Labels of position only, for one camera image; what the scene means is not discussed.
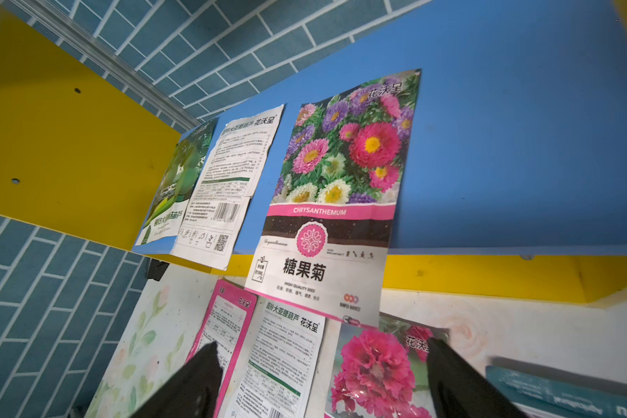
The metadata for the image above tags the pink aster seed packet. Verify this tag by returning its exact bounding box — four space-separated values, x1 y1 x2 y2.
247 70 421 327

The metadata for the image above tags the white text packet lower shelf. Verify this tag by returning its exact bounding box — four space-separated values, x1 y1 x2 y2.
171 104 285 270

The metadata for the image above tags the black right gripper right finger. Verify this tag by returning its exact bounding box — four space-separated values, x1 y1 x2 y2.
427 338 525 418

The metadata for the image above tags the purple flower seed packet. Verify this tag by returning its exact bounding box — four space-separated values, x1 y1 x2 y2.
485 366 627 417

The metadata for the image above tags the white text back seed packet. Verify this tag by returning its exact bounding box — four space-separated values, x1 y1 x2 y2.
219 298 326 418

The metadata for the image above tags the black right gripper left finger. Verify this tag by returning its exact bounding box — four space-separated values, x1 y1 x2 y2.
132 341 223 418

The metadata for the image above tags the aluminium corner post left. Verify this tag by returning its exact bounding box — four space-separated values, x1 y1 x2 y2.
0 1 200 132

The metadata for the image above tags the pink hollyhock seed packet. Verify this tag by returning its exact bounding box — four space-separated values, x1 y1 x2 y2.
324 313 449 417

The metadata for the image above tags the pink back seed packet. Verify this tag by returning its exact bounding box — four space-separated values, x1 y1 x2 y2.
186 280 257 417

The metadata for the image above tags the black stapler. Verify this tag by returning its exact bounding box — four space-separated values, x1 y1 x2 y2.
146 259 170 281

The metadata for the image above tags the yellow wooden shelf unit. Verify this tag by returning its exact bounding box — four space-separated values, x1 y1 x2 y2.
0 1 627 307

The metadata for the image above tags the green gourd seed packet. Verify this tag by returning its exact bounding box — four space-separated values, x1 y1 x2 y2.
135 118 218 247

